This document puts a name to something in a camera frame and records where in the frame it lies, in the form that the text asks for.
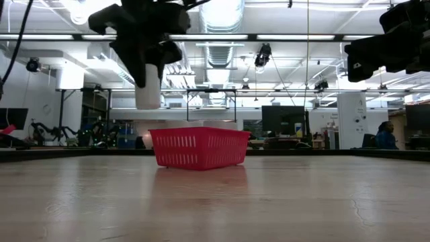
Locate black aluminium table frame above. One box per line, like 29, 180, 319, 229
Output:
0, 147, 430, 163

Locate black shelf rack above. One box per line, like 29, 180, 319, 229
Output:
58, 87, 112, 149

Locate white pill bottle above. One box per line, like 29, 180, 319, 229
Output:
134, 63, 162, 110

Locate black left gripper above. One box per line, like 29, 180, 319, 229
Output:
87, 0, 192, 89

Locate blue storage bin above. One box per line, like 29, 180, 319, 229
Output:
117, 129, 137, 149

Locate black monitor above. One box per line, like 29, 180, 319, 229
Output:
404, 104, 430, 134
0, 108, 30, 131
261, 105, 306, 134

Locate person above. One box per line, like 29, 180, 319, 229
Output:
374, 120, 400, 151

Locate red plastic basket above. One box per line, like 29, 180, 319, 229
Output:
148, 126, 252, 171

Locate silver ventilation duct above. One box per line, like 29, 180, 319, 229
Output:
198, 0, 246, 105

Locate black cable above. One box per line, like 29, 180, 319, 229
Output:
0, 0, 35, 102

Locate black ceiling camera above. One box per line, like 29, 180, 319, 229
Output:
26, 57, 41, 73

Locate black hanging camera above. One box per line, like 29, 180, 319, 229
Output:
254, 42, 272, 68

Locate white pillar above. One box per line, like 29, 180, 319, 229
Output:
337, 92, 369, 150

